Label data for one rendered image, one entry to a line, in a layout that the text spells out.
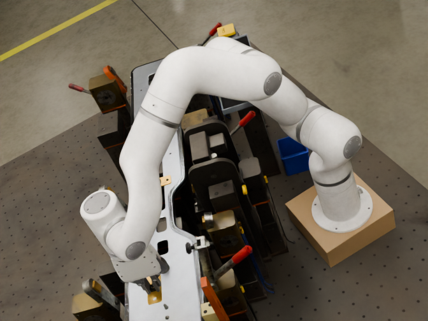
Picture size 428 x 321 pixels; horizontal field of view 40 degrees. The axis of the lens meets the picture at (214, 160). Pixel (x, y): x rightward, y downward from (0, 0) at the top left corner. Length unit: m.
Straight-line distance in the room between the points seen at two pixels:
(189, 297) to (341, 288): 0.50
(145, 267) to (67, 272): 0.86
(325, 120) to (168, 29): 3.20
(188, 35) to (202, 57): 3.27
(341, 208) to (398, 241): 0.22
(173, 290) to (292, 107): 0.58
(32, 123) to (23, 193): 1.77
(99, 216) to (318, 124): 0.64
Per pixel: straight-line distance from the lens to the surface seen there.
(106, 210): 1.27
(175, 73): 1.22
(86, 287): 1.60
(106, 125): 2.18
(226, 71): 1.25
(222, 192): 1.62
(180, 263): 1.67
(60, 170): 2.67
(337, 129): 1.56
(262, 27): 4.32
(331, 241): 1.86
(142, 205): 1.22
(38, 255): 2.38
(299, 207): 1.96
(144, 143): 1.24
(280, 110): 1.44
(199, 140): 1.69
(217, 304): 1.41
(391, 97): 3.48
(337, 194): 1.78
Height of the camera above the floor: 2.27
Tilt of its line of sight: 42 degrees down
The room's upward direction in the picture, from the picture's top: 23 degrees counter-clockwise
